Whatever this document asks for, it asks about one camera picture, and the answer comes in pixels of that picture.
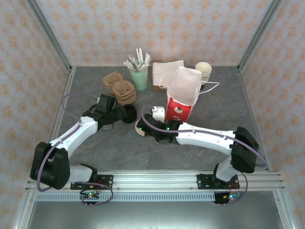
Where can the aluminium frame leg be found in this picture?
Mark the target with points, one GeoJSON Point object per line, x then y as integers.
{"type": "Point", "coordinates": [282, 210]}
{"type": "Point", "coordinates": [23, 214]}

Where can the white paper napkin stack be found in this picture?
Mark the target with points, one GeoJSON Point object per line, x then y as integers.
{"type": "Point", "coordinates": [164, 70]}

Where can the long aluminium mounting rail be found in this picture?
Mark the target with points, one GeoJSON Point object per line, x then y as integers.
{"type": "Point", "coordinates": [155, 181]}

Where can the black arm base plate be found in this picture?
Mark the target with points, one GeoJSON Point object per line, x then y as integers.
{"type": "Point", "coordinates": [202, 181]}
{"type": "Point", "coordinates": [107, 179]}

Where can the grey metal shelf plate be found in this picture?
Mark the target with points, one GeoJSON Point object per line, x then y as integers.
{"type": "Point", "coordinates": [155, 217]}

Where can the aluminium frame post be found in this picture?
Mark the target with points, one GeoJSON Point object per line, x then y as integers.
{"type": "Point", "coordinates": [261, 31]}
{"type": "Point", "coordinates": [48, 31]}

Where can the aluminium side rail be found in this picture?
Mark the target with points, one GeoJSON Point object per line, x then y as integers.
{"type": "Point", "coordinates": [58, 119]}
{"type": "Point", "coordinates": [249, 95]}

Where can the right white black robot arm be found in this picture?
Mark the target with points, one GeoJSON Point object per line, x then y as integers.
{"type": "Point", "coordinates": [205, 140]}

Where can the mint green cup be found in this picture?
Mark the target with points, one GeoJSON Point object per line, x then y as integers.
{"type": "Point", "coordinates": [138, 80]}

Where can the white wrapped straw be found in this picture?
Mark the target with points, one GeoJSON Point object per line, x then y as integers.
{"type": "Point", "coordinates": [128, 64]}
{"type": "Point", "coordinates": [132, 59]}
{"type": "Point", "coordinates": [138, 56]}
{"type": "Point", "coordinates": [147, 59]}

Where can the brown cardboard napkin tray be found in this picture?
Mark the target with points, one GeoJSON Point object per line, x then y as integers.
{"type": "Point", "coordinates": [158, 88]}

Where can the small green circuit board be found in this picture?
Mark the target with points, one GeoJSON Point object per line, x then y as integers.
{"type": "Point", "coordinates": [90, 196]}
{"type": "Point", "coordinates": [228, 197]}

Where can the red white paper bag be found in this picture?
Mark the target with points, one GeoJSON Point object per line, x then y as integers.
{"type": "Point", "coordinates": [183, 86]}

